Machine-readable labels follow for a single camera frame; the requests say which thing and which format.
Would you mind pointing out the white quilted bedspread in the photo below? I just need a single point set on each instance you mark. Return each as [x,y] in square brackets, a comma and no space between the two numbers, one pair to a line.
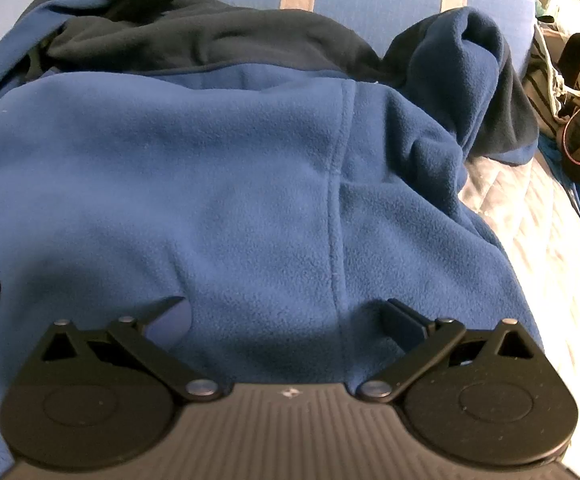
[535,260]

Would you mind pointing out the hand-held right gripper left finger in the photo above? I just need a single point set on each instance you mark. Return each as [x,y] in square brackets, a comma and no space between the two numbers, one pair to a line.
[170,322]

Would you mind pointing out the blue and navy fleece jacket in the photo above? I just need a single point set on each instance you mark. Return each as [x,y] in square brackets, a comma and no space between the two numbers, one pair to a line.
[195,185]

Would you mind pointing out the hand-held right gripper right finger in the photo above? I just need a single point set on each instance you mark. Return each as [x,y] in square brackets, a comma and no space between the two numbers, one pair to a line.
[402,327]

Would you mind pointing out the white black-striped cloth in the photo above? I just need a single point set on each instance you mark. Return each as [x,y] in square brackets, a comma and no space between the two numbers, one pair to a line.
[540,90]

